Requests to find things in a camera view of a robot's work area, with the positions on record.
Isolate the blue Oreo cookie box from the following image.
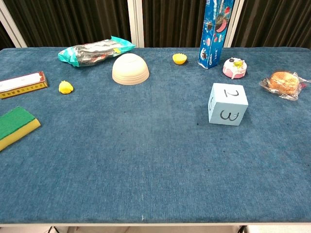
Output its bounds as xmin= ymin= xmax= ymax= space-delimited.
xmin=197 ymin=0 xmax=236 ymax=70

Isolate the blue table cloth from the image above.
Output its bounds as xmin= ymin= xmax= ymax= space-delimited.
xmin=0 ymin=47 xmax=311 ymax=224

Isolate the pink toy cake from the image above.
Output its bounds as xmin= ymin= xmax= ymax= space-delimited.
xmin=223 ymin=57 xmax=248 ymax=80

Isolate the white partition frame post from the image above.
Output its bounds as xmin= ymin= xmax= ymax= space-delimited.
xmin=0 ymin=0 xmax=28 ymax=48
xmin=223 ymin=0 xmax=245 ymax=48
xmin=127 ymin=0 xmax=145 ymax=48

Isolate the yellow toy chick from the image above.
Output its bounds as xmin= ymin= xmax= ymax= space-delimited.
xmin=58 ymin=80 xmax=74 ymax=95

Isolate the yellow toy far centre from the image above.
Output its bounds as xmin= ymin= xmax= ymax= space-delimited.
xmin=172 ymin=53 xmax=188 ymax=66

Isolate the teal snack bag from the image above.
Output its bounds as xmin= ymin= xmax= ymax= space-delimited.
xmin=57 ymin=35 xmax=137 ymax=67

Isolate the green and yellow sponge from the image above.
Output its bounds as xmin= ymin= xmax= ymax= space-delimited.
xmin=0 ymin=106 xmax=41 ymax=152

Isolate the light blue numbered foam cube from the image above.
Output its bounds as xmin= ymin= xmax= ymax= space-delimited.
xmin=207 ymin=83 xmax=249 ymax=127

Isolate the overturned beige bowl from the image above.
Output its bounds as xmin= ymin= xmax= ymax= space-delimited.
xmin=112 ymin=53 xmax=150 ymax=86

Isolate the bread in clear plastic wrap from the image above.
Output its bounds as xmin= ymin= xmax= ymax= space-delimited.
xmin=259 ymin=71 xmax=311 ymax=101

